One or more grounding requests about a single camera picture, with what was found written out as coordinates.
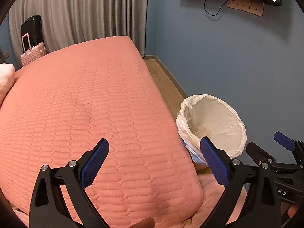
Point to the white lined trash bin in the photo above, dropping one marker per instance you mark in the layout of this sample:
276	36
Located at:
206	115

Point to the wall socket panel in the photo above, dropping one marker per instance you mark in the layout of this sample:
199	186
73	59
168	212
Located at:
249	6

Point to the pink quilted bed mattress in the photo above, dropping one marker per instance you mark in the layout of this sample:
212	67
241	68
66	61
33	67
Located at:
62	104

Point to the grey curtain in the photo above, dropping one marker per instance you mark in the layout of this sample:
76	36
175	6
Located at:
67	22

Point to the black suitcase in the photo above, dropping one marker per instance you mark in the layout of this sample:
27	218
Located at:
33	27

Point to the pink pillow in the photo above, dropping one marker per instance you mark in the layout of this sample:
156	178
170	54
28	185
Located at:
7	73

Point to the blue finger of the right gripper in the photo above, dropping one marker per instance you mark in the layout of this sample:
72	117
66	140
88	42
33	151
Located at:
284	141

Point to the right human hand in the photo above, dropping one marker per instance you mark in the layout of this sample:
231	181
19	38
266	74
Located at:
292	210

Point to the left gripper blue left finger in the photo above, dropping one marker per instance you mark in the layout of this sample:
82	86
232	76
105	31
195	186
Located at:
91	162

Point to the pink suitcase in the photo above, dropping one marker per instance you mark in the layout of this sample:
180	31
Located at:
31	53

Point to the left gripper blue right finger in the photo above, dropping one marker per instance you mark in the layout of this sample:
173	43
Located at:
218	161

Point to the left human hand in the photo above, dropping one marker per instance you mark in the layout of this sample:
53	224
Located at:
145	223

